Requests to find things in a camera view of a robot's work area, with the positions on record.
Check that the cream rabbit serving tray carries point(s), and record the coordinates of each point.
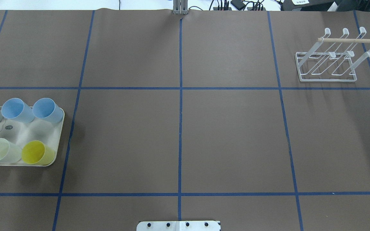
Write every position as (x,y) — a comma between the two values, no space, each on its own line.
(21,133)

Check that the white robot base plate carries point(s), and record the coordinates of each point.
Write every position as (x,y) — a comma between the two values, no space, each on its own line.
(203,225)

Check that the yellow plastic cup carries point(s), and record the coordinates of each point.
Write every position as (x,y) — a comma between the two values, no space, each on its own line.
(36,152)

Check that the pale green plastic cup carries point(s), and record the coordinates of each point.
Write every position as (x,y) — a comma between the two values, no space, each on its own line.
(9,152)

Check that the aluminium frame post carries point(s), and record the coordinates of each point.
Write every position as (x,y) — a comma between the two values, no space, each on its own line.
(180,7)

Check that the light blue plastic cup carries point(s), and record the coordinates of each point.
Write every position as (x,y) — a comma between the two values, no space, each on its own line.
(17,110)

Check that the white wire cup rack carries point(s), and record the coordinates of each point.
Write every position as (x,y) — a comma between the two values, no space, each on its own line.
(333,59)

